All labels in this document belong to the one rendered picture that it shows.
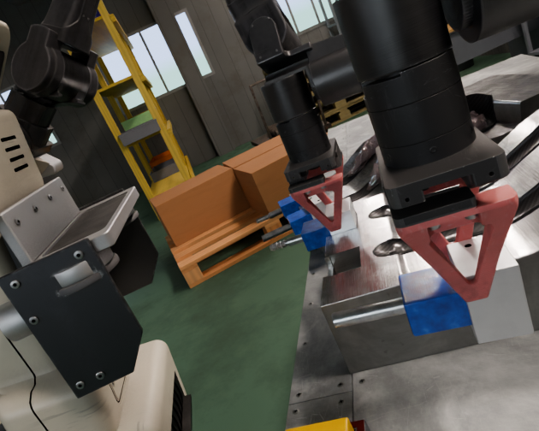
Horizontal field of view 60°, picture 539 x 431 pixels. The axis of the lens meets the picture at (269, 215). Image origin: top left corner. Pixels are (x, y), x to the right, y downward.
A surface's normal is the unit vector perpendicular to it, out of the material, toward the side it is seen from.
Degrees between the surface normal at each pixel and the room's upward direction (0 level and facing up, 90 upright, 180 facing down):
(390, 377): 0
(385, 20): 90
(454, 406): 0
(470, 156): 1
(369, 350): 90
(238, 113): 90
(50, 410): 90
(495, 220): 111
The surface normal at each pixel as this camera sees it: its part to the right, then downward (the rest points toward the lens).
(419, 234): 0.00, 0.66
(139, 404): -0.26, -0.92
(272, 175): 0.34, 0.16
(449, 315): -0.16, 0.38
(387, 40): -0.39, 0.44
